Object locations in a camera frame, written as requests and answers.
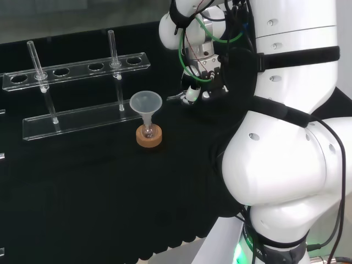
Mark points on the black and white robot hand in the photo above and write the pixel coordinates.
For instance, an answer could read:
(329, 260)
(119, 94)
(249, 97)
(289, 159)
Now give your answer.
(213, 82)

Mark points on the clear glass weighing funnel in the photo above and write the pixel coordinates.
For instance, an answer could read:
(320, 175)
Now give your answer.
(174, 98)

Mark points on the translucent plastic funnel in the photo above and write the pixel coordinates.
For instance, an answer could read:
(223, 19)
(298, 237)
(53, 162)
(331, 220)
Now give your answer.
(145, 102)

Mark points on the clear funnel stand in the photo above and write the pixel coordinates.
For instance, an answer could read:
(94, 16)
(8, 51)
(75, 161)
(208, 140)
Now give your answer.
(82, 118)

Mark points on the clear round-bottom flask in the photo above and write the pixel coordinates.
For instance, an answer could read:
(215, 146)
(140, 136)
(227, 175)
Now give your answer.
(148, 132)

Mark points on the black bench cloth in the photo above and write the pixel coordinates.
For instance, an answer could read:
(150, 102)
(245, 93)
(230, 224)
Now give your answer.
(96, 198)

